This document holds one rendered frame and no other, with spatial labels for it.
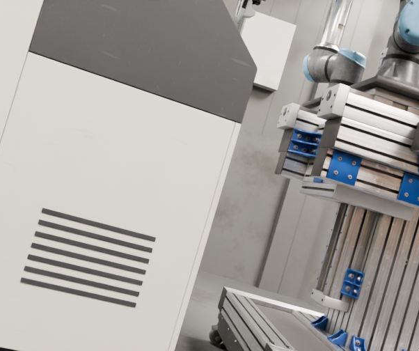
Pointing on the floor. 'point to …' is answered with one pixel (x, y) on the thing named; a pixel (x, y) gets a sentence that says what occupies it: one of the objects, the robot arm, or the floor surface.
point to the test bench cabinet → (95, 214)
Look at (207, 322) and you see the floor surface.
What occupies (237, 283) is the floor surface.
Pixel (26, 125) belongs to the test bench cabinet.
